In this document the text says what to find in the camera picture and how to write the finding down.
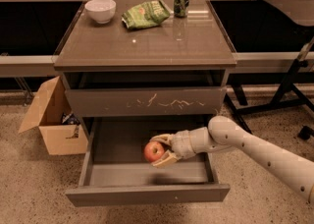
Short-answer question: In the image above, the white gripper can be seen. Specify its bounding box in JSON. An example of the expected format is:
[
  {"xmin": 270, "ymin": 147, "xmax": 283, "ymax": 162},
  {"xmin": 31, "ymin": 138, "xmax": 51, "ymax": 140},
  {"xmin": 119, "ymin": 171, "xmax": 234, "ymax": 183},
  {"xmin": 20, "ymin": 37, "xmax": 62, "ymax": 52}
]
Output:
[{"xmin": 150, "ymin": 130, "xmax": 197, "ymax": 168}]

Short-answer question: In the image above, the red apple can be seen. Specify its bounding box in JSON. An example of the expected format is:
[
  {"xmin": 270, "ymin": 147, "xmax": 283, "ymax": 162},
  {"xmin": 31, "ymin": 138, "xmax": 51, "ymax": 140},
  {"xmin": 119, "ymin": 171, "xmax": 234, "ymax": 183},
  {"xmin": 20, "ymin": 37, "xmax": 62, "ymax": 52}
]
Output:
[{"xmin": 144, "ymin": 141, "xmax": 165, "ymax": 162}]

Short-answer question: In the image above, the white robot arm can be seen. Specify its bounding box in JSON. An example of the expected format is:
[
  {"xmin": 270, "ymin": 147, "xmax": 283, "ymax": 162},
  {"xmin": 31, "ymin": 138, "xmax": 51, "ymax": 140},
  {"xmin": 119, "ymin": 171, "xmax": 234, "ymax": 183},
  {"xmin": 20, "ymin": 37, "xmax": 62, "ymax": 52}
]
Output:
[{"xmin": 151, "ymin": 116, "xmax": 314, "ymax": 204}]

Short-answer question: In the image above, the scratched grey top drawer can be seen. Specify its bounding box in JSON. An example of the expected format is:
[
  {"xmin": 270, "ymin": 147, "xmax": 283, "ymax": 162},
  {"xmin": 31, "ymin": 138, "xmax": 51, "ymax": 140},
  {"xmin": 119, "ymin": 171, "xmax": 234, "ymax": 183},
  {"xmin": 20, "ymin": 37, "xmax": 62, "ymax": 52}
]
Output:
[{"xmin": 65, "ymin": 87, "xmax": 227, "ymax": 117}]

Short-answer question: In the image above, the open grey middle drawer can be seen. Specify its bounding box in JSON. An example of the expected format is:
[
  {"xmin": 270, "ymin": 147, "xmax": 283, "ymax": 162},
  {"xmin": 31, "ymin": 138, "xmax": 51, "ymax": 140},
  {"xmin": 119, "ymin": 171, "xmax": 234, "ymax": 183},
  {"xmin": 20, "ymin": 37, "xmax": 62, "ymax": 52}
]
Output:
[{"xmin": 66, "ymin": 116, "xmax": 230, "ymax": 206}]

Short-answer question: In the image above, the grey drawer cabinet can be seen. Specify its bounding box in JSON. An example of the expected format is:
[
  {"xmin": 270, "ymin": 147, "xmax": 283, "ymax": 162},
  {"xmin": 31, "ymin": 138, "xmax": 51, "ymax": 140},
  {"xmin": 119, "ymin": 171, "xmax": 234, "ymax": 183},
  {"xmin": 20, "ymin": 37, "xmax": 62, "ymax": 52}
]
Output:
[{"xmin": 55, "ymin": 0, "xmax": 236, "ymax": 131}]

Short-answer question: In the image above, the open cardboard box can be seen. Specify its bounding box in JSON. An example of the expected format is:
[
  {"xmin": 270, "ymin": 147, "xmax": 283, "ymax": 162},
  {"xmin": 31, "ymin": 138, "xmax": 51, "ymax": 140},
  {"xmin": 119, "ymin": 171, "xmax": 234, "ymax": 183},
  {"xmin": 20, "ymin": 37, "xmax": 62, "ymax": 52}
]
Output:
[{"xmin": 19, "ymin": 77, "xmax": 88, "ymax": 155}]

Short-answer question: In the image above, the black table stand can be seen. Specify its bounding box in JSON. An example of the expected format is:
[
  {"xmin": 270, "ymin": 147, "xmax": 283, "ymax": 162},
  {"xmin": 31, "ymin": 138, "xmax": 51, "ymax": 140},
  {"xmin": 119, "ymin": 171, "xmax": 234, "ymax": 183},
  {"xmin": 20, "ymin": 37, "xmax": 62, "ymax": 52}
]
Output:
[{"xmin": 223, "ymin": 37, "xmax": 314, "ymax": 134}]

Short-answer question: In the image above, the green chip bag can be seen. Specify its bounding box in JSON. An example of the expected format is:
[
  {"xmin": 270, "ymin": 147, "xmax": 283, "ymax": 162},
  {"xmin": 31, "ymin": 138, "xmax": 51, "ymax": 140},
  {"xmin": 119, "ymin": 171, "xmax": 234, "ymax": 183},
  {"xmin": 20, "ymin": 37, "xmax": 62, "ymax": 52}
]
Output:
[{"xmin": 122, "ymin": 0, "xmax": 171, "ymax": 29}]

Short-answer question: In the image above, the black office chair base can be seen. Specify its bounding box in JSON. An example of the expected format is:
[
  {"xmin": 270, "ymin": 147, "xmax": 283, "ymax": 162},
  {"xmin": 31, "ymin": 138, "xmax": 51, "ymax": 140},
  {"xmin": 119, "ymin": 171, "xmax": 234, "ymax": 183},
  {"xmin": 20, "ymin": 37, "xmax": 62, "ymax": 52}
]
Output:
[{"xmin": 298, "ymin": 126, "xmax": 314, "ymax": 140}]

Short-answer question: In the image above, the green soda can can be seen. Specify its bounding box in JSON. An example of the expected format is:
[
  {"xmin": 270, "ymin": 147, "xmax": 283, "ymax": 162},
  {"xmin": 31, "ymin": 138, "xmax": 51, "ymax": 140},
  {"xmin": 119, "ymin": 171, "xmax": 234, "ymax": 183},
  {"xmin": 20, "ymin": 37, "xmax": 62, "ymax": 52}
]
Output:
[{"xmin": 174, "ymin": 0, "xmax": 189, "ymax": 18}]

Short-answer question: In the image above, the white ceramic bowl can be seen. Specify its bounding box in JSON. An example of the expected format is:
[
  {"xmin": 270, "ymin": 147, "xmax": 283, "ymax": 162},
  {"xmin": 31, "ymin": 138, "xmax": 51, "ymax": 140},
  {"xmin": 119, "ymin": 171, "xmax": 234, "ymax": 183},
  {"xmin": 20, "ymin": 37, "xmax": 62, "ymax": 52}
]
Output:
[{"xmin": 84, "ymin": 0, "xmax": 116, "ymax": 24}]

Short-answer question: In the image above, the dark side table top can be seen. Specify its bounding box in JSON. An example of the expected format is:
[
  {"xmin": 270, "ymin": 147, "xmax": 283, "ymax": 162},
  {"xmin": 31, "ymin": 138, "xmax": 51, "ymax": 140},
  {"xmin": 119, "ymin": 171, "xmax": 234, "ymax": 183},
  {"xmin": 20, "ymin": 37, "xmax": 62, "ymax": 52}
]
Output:
[{"xmin": 262, "ymin": 0, "xmax": 314, "ymax": 27}]

